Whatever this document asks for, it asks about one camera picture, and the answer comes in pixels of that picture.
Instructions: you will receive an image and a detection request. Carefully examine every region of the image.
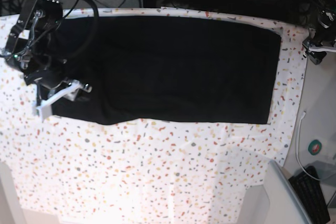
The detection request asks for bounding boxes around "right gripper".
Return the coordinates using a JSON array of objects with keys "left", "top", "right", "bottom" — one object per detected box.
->
[{"left": 32, "top": 78, "right": 92, "bottom": 119}]

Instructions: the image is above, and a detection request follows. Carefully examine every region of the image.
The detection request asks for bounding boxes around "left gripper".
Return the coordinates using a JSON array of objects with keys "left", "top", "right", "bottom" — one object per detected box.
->
[{"left": 302, "top": 39, "right": 335, "bottom": 65}]

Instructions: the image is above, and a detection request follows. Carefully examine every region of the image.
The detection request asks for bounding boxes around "black t-shirt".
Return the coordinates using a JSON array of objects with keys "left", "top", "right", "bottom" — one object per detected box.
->
[{"left": 52, "top": 16, "right": 281, "bottom": 125}]

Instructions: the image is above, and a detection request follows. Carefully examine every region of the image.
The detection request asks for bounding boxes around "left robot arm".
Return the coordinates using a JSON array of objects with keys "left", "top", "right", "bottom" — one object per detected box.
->
[{"left": 302, "top": 0, "right": 335, "bottom": 65}]

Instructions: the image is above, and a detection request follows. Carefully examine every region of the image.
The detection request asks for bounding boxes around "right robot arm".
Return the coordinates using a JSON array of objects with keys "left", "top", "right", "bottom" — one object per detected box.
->
[{"left": 1, "top": 0, "right": 99, "bottom": 120}]

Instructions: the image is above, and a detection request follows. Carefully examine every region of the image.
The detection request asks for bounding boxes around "green tape roll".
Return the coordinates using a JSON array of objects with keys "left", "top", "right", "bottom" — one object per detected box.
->
[{"left": 308, "top": 140, "right": 322, "bottom": 156}]

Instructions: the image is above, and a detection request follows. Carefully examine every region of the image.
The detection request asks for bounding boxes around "terrazzo pattern table cloth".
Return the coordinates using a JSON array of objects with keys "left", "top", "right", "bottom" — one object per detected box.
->
[{"left": 1, "top": 8, "right": 308, "bottom": 223}]

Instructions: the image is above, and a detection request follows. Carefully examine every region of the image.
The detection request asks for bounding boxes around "black keyboard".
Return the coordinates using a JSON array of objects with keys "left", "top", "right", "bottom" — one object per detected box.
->
[{"left": 289, "top": 172, "right": 330, "bottom": 224}]

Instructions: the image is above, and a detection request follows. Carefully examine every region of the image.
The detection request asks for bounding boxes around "white cable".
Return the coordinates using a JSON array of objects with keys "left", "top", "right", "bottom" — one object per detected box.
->
[{"left": 295, "top": 110, "right": 322, "bottom": 182}]

